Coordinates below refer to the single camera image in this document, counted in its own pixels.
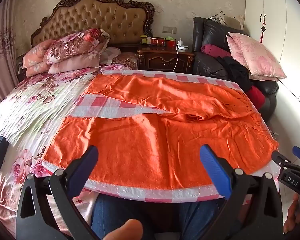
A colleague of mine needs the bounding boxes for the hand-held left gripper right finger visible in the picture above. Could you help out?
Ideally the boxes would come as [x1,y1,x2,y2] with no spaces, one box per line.
[199,144,283,240]

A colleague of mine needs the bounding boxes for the folded floral quilt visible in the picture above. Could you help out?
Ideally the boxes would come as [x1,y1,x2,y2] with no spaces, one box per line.
[44,28,111,65]

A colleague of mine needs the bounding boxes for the maroon cloth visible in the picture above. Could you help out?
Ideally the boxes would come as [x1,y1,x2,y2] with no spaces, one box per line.
[200,44,232,58]

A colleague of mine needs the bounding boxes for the tufted carved wooden headboard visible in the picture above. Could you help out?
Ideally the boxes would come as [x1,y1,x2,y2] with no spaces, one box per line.
[30,0,155,47]

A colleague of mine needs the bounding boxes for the dark wooden nightstand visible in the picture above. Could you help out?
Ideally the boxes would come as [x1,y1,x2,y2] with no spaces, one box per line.
[137,45,195,72]

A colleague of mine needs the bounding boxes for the red cloth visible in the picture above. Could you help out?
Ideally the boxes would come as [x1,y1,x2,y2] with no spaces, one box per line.
[244,86,266,111]

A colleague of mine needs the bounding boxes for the person's right hand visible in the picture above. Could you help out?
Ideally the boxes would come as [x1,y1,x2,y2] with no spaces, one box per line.
[283,192,300,234]

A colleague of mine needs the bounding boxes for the pink curtain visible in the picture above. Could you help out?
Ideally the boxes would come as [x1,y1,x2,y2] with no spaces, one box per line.
[0,0,20,113]

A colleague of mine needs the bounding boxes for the floral bedsheet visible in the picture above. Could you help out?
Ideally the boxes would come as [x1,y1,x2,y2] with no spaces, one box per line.
[0,64,140,232]

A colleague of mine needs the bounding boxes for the black leather armchair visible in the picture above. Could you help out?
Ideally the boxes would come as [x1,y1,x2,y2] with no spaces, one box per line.
[192,17,279,117]

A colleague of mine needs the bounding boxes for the pink white checked cloth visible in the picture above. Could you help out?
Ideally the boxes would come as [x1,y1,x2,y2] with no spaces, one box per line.
[41,69,281,204]

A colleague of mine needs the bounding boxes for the pink pillow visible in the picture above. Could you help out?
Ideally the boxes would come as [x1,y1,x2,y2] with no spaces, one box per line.
[22,39,56,68]
[26,59,51,78]
[48,53,102,74]

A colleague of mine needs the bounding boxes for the pink floral cushion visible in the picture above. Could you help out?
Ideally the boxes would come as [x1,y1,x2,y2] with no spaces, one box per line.
[226,32,287,82]

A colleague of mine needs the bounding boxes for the person's left hand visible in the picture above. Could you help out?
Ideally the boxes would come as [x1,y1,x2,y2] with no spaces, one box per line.
[100,219,143,240]

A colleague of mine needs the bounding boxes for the red patterned pillow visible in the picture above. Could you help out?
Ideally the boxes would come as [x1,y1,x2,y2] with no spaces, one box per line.
[110,52,140,70]

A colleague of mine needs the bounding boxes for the white cable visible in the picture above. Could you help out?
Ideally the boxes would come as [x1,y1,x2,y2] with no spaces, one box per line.
[172,42,181,73]

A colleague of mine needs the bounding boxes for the white charger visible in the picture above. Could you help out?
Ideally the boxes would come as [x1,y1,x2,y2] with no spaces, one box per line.
[177,38,189,50]

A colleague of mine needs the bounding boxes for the grey white pillow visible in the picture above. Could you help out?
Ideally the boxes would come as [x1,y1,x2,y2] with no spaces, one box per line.
[99,47,122,64]

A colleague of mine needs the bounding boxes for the orange pants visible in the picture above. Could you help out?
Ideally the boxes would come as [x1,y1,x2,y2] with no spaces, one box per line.
[43,74,280,191]

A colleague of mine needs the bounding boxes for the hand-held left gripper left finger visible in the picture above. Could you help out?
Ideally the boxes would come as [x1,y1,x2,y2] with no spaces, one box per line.
[16,145,100,240]

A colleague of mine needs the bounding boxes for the red tassel ornament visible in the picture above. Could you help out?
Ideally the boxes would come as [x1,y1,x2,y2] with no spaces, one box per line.
[259,13,267,43]

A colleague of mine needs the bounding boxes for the black clothing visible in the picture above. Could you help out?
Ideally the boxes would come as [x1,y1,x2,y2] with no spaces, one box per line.
[216,56,253,91]

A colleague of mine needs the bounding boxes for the white wardrobe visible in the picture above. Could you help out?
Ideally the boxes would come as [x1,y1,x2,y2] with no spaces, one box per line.
[243,0,300,112]

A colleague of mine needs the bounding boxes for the person's legs in blue jeans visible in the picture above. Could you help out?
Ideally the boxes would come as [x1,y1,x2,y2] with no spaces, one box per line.
[90,193,231,240]

